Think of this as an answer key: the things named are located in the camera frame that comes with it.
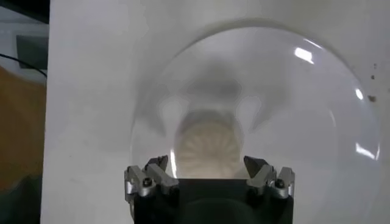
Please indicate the grey power adapter box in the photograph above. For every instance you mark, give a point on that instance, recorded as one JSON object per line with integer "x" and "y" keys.
{"x": 32, "y": 50}

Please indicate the white round plate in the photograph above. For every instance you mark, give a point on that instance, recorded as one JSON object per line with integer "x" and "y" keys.
{"x": 304, "y": 121}

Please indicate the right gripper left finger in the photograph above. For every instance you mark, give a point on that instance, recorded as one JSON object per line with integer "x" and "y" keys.
{"x": 152, "y": 178}

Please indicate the white steamed baozi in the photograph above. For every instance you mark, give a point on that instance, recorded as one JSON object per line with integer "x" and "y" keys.
{"x": 208, "y": 146}

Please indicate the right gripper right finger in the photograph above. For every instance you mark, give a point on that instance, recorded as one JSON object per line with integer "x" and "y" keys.
{"x": 266, "y": 176}

